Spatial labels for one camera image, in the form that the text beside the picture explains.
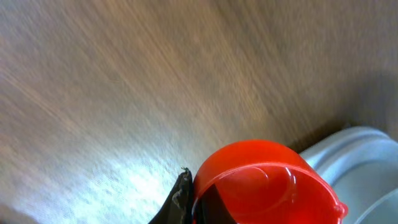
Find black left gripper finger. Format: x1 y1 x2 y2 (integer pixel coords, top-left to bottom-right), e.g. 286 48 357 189
149 167 193 224

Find white round bowl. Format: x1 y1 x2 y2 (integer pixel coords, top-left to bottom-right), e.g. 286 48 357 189
300 127 397 224

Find orange plastic measuring scoop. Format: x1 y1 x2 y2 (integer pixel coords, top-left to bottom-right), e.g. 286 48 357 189
192 139 348 223

